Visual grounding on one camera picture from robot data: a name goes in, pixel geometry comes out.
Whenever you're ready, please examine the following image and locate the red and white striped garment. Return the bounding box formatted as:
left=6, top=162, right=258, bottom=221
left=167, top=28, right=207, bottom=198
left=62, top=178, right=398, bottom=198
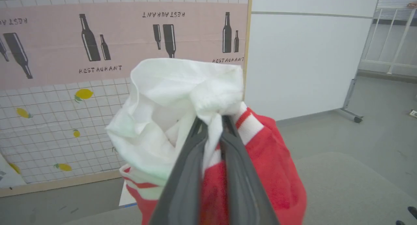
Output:
left=106, top=58, right=307, bottom=225

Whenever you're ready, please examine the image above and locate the white partition panel with stand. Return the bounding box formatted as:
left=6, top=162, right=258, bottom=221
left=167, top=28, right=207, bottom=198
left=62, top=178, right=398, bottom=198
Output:
left=244, top=0, right=381, bottom=124

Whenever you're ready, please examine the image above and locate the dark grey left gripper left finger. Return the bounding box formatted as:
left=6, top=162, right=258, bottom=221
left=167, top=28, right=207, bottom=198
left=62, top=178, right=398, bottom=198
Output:
left=149, top=116, right=209, bottom=225

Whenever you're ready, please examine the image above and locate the white metal railing rack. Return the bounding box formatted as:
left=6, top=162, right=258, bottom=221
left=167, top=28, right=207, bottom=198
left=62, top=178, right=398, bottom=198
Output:
left=358, top=6, right=417, bottom=76

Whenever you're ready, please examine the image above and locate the grey fabric work surface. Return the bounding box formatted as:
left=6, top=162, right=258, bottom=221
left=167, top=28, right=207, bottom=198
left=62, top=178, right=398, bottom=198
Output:
left=62, top=151, right=417, bottom=225

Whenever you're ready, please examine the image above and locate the restaurant bottle print backdrop board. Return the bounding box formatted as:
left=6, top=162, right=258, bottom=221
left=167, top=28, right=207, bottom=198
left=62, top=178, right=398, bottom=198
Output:
left=0, top=0, right=253, bottom=198

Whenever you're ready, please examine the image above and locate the white paper sheet blue edge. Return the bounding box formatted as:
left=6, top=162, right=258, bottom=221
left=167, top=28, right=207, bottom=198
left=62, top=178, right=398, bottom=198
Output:
left=119, top=181, right=137, bottom=208

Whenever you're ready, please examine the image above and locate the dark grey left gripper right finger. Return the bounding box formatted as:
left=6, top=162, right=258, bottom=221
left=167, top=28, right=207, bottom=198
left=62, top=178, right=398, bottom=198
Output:
left=220, top=115, right=280, bottom=225

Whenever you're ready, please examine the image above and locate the white crumpled sheet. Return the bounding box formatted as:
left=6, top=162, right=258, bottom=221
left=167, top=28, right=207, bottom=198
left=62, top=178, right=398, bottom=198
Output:
left=0, top=153, right=27, bottom=189

